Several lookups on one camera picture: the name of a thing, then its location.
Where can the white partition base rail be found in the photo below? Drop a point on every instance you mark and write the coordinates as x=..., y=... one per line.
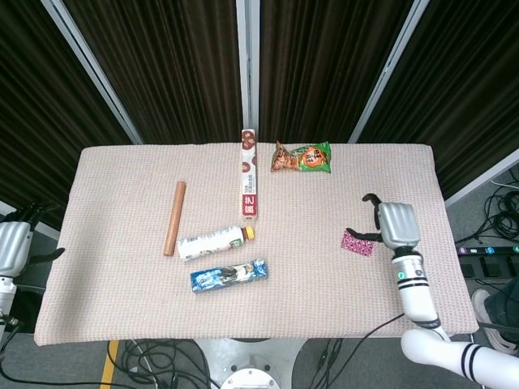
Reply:
x=46, y=232
x=482, y=178

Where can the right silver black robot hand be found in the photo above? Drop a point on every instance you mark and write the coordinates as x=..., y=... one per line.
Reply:
x=399, y=225

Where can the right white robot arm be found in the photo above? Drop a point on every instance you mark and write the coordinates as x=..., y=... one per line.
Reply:
x=413, y=291

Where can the blue Oreo cookie box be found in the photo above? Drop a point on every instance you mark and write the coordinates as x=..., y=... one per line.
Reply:
x=227, y=276

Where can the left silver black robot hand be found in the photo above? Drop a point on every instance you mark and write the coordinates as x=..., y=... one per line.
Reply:
x=14, y=247

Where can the black trouser leg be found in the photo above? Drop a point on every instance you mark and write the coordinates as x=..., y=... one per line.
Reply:
x=30, y=308

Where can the purple white patterned packet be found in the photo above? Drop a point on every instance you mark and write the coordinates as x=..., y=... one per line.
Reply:
x=359, y=246

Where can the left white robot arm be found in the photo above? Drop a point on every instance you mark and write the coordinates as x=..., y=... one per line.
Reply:
x=6, y=296

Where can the white sneaker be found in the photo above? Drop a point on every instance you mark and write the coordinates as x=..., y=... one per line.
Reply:
x=482, y=302

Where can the white drink bottle yellow cap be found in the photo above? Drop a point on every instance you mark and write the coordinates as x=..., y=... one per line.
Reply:
x=207, y=243

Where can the dark pleated curtain panel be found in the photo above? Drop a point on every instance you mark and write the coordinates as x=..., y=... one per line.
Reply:
x=324, y=61
x=162, y=61
x=466, y=81
x=40, y=101

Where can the yellow floor tape strip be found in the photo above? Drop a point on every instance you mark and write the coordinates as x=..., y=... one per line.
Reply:
x=109, y=364

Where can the white grey robot base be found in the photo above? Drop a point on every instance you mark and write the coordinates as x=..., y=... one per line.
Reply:
x=251, y=360

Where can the black power strip lit numbers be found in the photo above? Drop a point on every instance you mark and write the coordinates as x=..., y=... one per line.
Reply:
x=478, y=250

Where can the pink waffle weave tablecloth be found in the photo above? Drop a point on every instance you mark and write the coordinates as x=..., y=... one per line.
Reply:
x=121, y=304

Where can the black power adapter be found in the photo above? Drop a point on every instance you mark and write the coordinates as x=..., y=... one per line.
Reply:
x=468, y=270
x=490, y=267

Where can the grey partition frame post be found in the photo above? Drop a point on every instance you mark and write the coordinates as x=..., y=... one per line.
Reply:
x=88, y=61
x=247, y=61
x=389, y=61

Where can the long white red baking paper box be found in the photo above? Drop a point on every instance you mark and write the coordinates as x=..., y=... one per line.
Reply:
x=249, y=182

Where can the dark jeans leg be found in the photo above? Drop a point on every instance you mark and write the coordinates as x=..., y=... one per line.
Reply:
x=504, y=308

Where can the wooden rolling pin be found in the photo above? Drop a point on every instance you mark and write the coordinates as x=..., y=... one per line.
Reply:
x=175, y=219

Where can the green orange snack bag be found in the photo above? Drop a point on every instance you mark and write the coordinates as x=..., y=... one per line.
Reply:
x=312, y=158

